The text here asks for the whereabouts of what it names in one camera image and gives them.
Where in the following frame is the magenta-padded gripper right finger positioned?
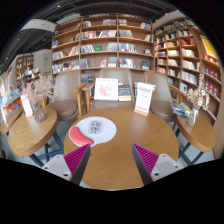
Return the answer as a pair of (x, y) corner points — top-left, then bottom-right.
(131, 143), (184, 186)

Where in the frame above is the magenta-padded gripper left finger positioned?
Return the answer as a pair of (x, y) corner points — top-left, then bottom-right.
(41, 143), (92, 186)

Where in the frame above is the transparent computer mouse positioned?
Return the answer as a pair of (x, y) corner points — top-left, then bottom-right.
(87, 119), (103, 136)

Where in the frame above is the white mouse pad, red wrist rest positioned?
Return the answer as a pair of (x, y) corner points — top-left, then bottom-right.
(68, 115), (118, 148)

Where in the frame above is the tan armchair with wooden arms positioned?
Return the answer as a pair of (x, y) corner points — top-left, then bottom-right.
(81, 67), (142, 113)
(144, 70), (188, 123)
(46, 70), (87, 122)

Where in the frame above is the glass vase with dried flowers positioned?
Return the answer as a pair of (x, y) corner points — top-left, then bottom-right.
(23, 74), (56, 123)
(185, 73), (211, 128)

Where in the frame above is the stack of blue yellow books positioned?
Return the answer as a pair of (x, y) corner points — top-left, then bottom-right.
(171, 101), (192, 118)

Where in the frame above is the white sign in wooden base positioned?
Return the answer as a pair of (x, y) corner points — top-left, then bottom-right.
(133, 81), (154, 117)

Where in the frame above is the dark book cover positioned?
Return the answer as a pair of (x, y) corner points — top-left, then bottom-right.
(117, 83), (132, 102)

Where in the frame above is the stack of light blue books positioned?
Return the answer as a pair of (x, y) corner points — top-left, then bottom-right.
(133, 81), (157, 98)

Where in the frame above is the small white table sign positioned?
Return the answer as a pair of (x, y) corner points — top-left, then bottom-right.
(20, 93), (34, 118)

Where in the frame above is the white framed picture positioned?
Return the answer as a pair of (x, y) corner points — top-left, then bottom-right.
(93, 77), (120, 102)

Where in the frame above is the small distant bookshelf unit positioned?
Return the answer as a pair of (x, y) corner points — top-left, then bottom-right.
(14, 53), (43, 89)

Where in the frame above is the curved wooden bookshelf unit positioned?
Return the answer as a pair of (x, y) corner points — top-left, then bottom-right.
(153, 16), (224, 122)

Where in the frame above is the wide wooden bookshelf unit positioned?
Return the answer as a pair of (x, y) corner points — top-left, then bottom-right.
(50, 13), (156, 77)

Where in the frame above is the white hanging ceiling sign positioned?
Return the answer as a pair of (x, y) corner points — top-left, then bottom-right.
(19, 18), (58, 34)

